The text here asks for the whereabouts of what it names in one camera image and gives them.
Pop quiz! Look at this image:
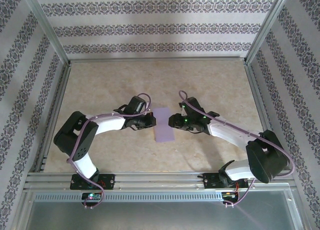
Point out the slotted grey cable duct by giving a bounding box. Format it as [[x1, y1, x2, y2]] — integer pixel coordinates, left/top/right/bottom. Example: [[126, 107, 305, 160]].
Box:
[[33, 193, 223, 202]]

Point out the grey metal sheet panel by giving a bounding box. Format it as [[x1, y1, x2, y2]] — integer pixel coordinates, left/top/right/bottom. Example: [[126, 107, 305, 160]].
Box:
[[24, 200, 301, 230]]

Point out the aluminium frame post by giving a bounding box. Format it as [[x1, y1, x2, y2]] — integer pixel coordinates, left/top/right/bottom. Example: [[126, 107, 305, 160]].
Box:
[[243, 0, 292, 65], [21, 0, 71, 66]]

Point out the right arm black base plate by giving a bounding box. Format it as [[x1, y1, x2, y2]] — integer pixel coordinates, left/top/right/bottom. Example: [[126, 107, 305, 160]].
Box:
[[203, 172, 250, 190]]

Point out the aluminium rear frame rail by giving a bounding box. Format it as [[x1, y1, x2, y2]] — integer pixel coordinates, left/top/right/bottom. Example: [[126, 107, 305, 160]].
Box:
[[67, 55, 248, 62]]

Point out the aluminium mounting rail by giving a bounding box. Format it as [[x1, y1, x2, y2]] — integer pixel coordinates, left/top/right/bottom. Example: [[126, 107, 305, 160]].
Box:
[[23, 172, 293, 191]]

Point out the lilac square paper sheet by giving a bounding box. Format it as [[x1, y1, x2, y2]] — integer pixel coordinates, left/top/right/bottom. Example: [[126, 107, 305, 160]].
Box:
[[152, 107, 176, 143]]

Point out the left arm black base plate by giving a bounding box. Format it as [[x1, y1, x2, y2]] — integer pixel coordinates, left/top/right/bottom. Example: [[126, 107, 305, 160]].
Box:
[[69, 174, 116, 191]]

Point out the aluminium side frame rail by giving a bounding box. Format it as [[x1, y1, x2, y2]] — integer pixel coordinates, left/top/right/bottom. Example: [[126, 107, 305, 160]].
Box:
[[34, 62, 72, 173], [243, 62, 285, 171]]

